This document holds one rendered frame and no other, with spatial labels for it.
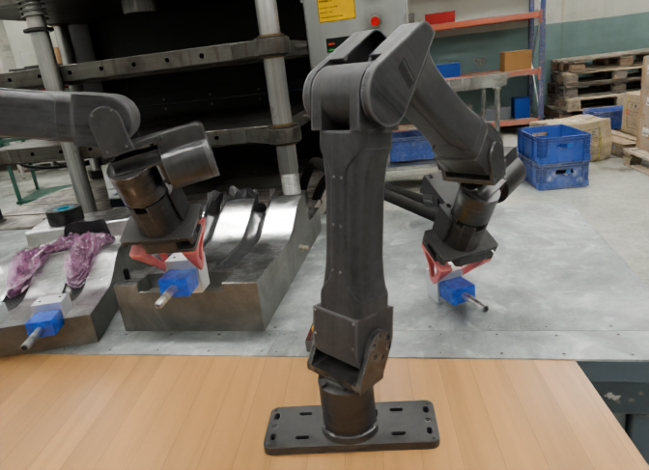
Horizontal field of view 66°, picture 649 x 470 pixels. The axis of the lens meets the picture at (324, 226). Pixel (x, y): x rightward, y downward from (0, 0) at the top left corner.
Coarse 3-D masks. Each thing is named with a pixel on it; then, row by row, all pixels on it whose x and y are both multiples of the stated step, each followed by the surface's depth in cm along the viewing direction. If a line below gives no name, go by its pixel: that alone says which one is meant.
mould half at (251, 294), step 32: (224, 224) 106; (288, 224) 103; (320, 224) 127; (224, 256) 94; (256, 256) 92; (288, 256) 98; (128, 288) 85; (224, 288) 81; (256, 288) 80; (288, 288) 97; (128, 320) 87; (160, 320) 86; (192, 320) 85; (224, 320) 84; (256, 320) 82
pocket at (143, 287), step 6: (150, 276) 89; (156, 276) 89; (138, 282) 86; (144, 282) 87; (150, 282) 89; (156, 282) 89; (138, 288) 85; (144, 288) 87; (150, 288) 89; (156, 288) 89
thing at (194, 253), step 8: (200, 224) 70; (200, 232) 69; (200, 240) 73; (144, 248) 67; (152, 248) 67; (160, 248) 67; (168, 248) 67; (176, 248) 67; (184, 248) 67; (192, 248) 67; (200, 248) 73; (184, 256) 68; (192, 256) 68; (200, 256) 74; (200, 264) 73
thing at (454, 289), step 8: (456, 272) 84; (440, 280) 84; (448, 280) 84; (456, 280) 83; (464, 280) 83; (432, 288) 86; (440, 288) 84; (448, 288) 81; (456, 288) 81; (464, 288) 81; (472, 288) 81; (432, 296) 86; (440, 296) 84; (448, 296) 82; (456, 296) 81; (464, 296) 80; (472, 296) 79; (456, 304) 81; (472, 304) 78; (480, 304) 77
